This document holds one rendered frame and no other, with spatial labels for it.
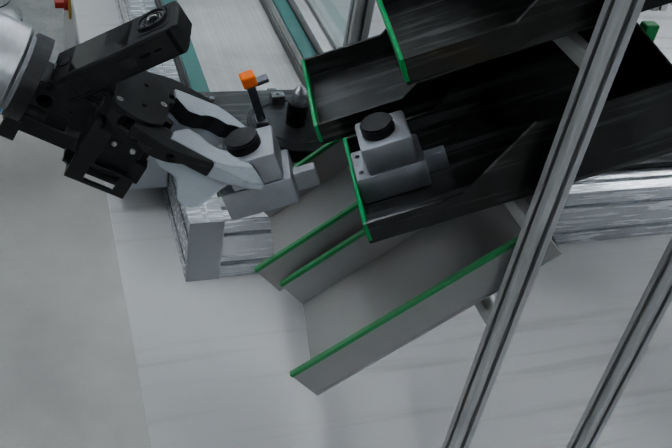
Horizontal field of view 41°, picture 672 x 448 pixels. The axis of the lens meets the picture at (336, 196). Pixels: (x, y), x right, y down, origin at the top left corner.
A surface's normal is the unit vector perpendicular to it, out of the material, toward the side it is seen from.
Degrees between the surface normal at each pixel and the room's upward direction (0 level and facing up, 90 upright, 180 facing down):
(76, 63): 33
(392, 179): 90
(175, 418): 0
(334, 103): 25
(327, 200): 45
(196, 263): 90
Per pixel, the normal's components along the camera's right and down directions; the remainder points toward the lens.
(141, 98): 0.55, -0.68
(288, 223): -0.59, -0.59
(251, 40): 0.15, -0.78
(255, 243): 0.29, 0.61
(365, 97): -0.28, -0.73
